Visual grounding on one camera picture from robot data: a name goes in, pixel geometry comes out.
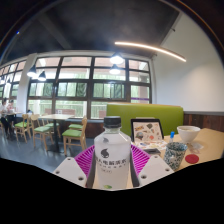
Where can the colourful sticker sheet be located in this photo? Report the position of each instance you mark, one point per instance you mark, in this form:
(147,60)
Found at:
(151,145)

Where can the wooden chairs with green seats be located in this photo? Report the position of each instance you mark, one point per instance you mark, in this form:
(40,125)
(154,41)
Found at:
(71,132)

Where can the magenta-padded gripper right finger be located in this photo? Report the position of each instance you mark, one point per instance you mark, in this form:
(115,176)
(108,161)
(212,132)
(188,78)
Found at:
(154,168)

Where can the curved linear ceiling light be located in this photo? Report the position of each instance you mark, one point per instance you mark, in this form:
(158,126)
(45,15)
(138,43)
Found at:
(150,47)

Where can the black tablet with stickers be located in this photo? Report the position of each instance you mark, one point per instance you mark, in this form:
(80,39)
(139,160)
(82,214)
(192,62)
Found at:
(146,130)

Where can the clear plastic wrapper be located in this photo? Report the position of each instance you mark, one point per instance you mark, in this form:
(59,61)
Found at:
(196,146)

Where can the small blue-capped bottle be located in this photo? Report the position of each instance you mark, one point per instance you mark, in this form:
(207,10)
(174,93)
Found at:
(172,136)

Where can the pendant ceiling lamps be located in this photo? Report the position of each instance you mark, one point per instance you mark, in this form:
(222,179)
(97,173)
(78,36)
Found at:
(116,60)

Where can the dark phone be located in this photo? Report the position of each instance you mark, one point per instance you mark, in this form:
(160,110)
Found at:
(152,151)

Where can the white drink bottle black cap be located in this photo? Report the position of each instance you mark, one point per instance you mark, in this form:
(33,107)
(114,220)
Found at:
(112,156)

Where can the white ceramic bowl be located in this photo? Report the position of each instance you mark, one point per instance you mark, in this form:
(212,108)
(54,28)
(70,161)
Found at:
(188,133)

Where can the person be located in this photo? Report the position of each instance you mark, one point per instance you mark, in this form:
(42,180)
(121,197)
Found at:
(11,107)
(3,111)

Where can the light wooden dining table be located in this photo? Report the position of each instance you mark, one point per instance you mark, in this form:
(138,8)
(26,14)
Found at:
(56,117)

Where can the dark-framed window wall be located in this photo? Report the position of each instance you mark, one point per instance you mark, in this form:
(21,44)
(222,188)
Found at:
(76,88)

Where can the green booth sofa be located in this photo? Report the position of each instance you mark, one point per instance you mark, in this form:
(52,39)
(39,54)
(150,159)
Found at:
(146,111)

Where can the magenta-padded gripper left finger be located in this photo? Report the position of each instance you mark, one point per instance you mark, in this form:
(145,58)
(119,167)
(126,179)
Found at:
(69,170)

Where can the green patterned mug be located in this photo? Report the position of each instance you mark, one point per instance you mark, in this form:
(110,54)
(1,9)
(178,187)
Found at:
(174,156)

